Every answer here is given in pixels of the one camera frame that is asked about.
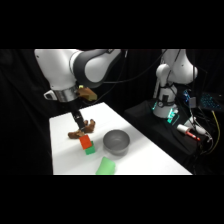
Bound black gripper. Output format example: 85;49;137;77
65;99;89;138

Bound red cube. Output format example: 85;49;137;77
79;134;93;150

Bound green cube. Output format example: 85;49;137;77
84;141;97;156

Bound brown plush toy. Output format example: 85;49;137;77
67;118;97;140

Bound grey metal bowl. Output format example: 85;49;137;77
102;129;131;156

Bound green wedge block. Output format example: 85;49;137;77
95;156;117;176

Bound black curtain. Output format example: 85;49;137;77
0;49;224;176

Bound black robot stand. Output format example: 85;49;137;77
123;99;202;165

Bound green-lit control box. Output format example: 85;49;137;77
166;107;181;125

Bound white cylinder with red tip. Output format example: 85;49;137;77
176;123;200;141

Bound white power adapter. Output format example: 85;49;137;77
187;115;210;137

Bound laptop with blue-lit keyboard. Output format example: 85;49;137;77
199;92;224;113

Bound brown wrist camera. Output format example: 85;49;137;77
75;85;99;102

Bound blue cable bundle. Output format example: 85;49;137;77
182;88;196;108

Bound yellow cable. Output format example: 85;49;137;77
205;109;222;155

